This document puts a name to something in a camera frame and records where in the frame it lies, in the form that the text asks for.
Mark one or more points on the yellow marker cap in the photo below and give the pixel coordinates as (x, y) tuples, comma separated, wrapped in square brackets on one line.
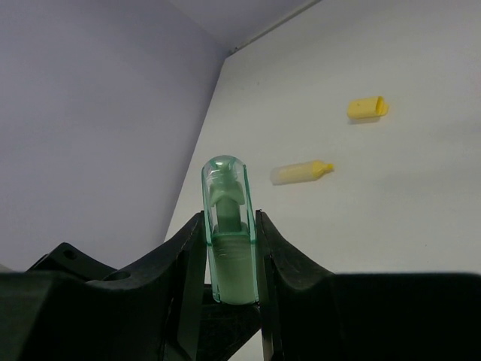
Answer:
[(371, 107)]

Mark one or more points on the yellow highlighter body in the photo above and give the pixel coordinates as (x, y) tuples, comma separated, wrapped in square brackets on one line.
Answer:
[(300, 172)]

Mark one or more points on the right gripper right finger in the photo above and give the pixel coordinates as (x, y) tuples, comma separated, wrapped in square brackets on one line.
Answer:
[(310, 313)]

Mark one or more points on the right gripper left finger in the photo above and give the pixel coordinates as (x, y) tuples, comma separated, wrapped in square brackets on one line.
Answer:
[(148, 310)]

